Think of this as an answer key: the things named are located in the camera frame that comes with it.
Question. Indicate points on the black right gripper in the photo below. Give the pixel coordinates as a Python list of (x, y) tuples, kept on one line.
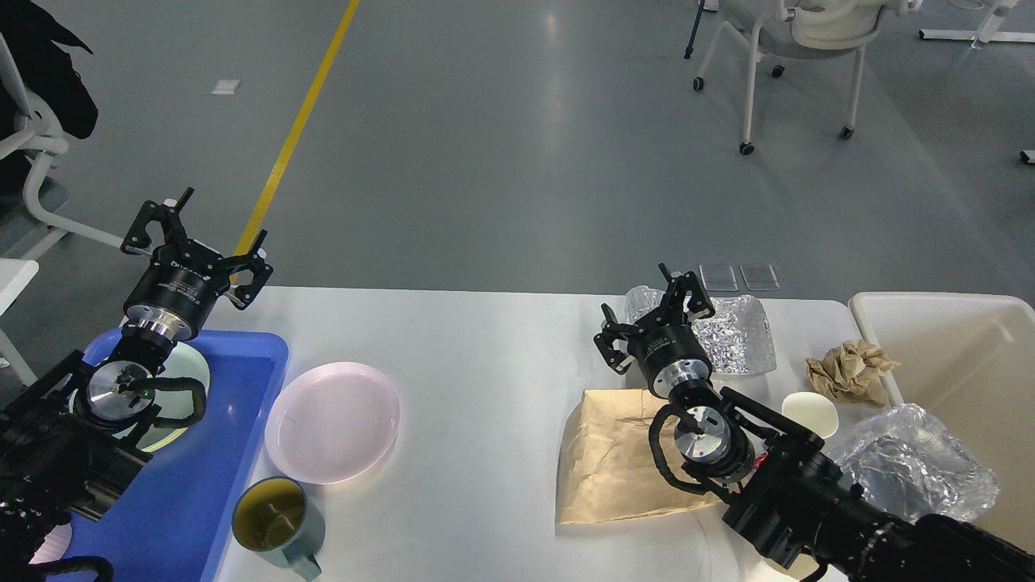
[(670, 357)]

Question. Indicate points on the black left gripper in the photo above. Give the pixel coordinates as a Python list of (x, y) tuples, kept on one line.
[(185, 278)]

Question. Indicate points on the pink plate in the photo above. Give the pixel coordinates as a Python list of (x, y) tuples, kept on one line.
[(333, 423)]

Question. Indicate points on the teal mug yellow inside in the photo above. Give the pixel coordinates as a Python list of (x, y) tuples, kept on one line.
[(277, 520)]

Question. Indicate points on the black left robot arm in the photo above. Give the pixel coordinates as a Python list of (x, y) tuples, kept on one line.
[(70, 442)]

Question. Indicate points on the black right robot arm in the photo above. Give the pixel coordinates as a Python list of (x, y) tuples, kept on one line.
[(783, 494)]

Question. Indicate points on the left floor socket plate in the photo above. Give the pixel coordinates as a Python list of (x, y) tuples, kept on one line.
[(719, 277)]

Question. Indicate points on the floor socket plate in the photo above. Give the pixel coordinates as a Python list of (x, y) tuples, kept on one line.
[(719, 277), (760, 277)]

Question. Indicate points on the crumpled aluminium foil sheet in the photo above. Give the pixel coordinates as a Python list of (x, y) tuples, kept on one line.
[(736, 339)]

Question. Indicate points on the right floor socket plate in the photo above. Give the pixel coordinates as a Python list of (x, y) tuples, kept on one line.
[(760, 277)]

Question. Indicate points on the brown paper bag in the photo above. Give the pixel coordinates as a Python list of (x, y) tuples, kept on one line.
[(605, 468)]

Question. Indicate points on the white paper on floor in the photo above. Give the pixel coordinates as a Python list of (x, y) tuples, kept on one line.
[(226, 86)]

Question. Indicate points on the white paper cup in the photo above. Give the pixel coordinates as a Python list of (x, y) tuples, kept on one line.
[(813, 411), (754, 567)]

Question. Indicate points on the crumpled brown paper ball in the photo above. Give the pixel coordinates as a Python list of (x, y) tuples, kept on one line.
[(852, 373)]

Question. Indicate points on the white office chair left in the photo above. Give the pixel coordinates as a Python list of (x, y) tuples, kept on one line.
[(38, 135)]

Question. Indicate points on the white office chair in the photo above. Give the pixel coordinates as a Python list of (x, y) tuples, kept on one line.
[(38, 135), (800, 31)]

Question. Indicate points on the black jacket on chair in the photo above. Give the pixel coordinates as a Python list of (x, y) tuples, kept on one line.
[(36, 41)]

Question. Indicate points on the blue plastic tray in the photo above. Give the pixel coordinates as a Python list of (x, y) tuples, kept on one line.
[(173, 522)]

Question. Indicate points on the foil tray in plastic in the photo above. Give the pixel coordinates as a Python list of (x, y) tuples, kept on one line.
[(909, 464)]

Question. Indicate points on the pink HOME mug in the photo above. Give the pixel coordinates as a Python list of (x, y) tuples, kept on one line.
[(55, 545)]

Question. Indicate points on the beige plastic bin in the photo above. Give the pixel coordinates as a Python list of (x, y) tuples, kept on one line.
[(969, 360)]

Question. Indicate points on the white office chair right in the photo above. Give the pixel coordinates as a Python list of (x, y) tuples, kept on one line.
[(800, 31)]

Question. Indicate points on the white table base far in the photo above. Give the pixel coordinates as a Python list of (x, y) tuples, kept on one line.
[(988, 31)]

